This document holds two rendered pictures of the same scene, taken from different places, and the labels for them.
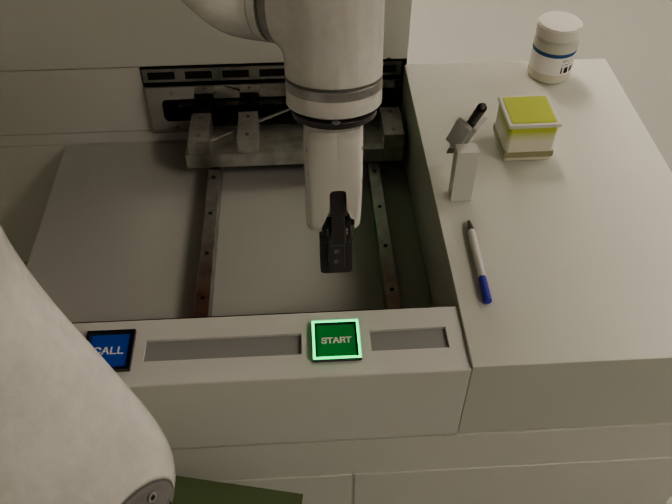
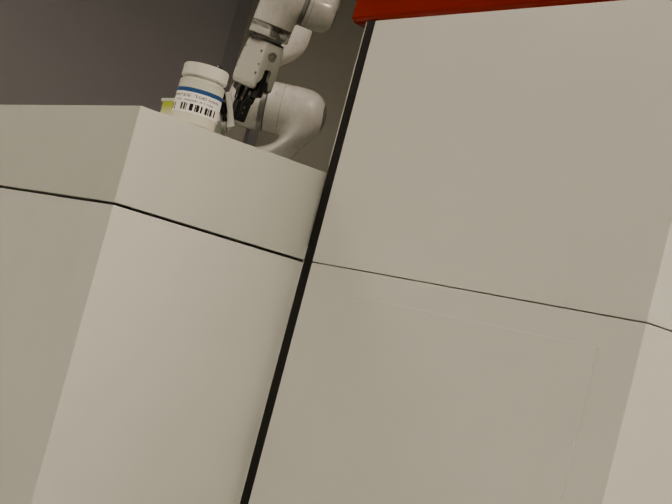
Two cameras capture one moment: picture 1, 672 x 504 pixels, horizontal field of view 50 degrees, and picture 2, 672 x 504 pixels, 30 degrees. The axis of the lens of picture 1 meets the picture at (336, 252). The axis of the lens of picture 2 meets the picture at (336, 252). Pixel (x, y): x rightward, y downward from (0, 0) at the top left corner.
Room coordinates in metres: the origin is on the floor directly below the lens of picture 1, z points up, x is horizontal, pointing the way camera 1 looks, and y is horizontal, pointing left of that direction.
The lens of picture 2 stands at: (2.80, -1.17, 0.71)
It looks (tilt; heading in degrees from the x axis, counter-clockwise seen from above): 4 degrees up; 147
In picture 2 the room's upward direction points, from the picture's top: 15 degrees clockwise
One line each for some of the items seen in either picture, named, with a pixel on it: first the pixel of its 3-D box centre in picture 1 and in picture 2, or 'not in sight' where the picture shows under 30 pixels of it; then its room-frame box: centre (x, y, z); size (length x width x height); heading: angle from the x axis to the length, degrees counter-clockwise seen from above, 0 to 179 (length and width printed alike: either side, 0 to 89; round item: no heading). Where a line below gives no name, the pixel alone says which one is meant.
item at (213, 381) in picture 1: (233, 381); not in sight; (0.50, 0.13, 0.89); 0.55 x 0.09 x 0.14; 93
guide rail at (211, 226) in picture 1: (209, 239); not in sight; (0.80, 0.20, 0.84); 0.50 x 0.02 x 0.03; 3
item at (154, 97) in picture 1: (275, 104); not in sight; (1.07, 0.11, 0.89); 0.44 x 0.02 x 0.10; 93
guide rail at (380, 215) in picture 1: (382, 232); not in sight; (0.81, -0.07, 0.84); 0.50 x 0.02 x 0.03; 3
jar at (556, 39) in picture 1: (554, 47); (199, 98); (1.06, -0.36, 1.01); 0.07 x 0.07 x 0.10
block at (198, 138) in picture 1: (200, 133); not in sight; (0.99, 0.23, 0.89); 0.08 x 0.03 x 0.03; 3
